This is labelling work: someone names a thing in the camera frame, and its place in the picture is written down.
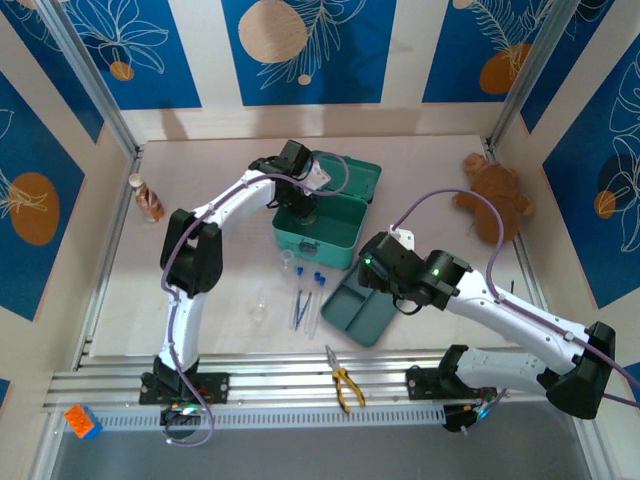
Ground teal plastic toolbox with lid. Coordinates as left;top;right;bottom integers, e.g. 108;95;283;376
271;151;384;271

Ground clear test tube blue cap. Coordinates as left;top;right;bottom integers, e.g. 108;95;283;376
305;277;327;340
289;266;305;330
302;271;322;335

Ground slate teal divided tray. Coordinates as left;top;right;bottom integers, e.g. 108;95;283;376
319;267;401;347

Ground yellow black pliers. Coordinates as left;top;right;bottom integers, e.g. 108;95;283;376
323;344;367;415

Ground brown plush bear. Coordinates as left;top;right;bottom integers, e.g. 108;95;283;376
451;152;534;245

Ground aluminium mounting rails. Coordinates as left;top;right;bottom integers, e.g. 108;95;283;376
42;349;591;414

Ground brown patterned bottle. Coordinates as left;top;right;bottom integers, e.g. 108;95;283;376
128;173;166;224

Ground orange blue toy brick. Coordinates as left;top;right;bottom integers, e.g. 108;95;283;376
63;403;105;441

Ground purple cable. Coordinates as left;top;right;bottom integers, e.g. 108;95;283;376
392;187;640;409
160;151;351;447

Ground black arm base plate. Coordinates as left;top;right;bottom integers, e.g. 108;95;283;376
405;366;481;401
138;372;231;406

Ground white slotted cable duct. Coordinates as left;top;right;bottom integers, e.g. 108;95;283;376
97;403;446;431

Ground aluminium corner post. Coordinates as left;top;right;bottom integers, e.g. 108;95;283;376
484;0;584;149
34;0;144;159

